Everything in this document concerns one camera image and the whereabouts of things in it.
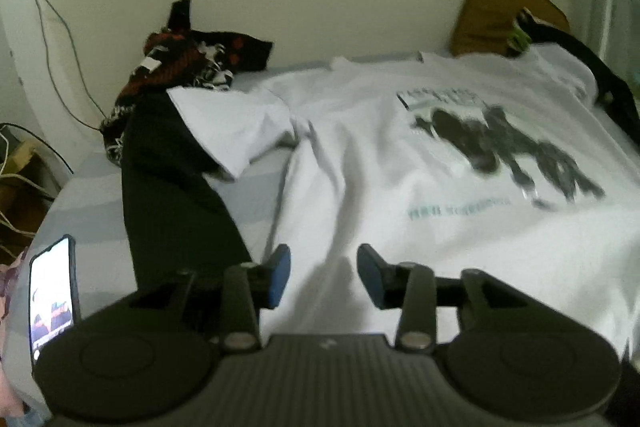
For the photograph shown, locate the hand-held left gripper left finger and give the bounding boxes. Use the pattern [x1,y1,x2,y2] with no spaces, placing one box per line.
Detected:
[117,243,292,354]

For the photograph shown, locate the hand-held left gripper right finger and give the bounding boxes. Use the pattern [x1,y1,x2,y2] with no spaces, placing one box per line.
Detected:
[356,243,533,354]

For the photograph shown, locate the white printed t-shirt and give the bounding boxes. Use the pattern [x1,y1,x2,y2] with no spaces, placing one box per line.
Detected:
[166,43,640,370]

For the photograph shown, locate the black pants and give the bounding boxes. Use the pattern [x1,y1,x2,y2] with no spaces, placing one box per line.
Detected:
[121,94,253,295]

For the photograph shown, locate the black green garment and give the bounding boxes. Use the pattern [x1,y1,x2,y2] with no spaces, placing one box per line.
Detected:
[507,7,640,135]

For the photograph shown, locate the black smartphone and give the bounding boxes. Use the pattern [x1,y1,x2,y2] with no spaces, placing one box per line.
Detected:
[28,234,82,370]

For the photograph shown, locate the black red patterned sweater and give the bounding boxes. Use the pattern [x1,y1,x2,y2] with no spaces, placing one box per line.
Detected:
[99,0,275,165]

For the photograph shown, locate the brown cardboard box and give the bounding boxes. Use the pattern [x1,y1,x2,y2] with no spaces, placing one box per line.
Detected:
[0,127,63,263]

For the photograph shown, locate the pink patterned cloth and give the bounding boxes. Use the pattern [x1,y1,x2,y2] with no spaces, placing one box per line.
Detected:
[0,247,31,418]

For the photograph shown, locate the mustard yellow pillow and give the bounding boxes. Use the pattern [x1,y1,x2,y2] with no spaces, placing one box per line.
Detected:
[450,0,571,58]

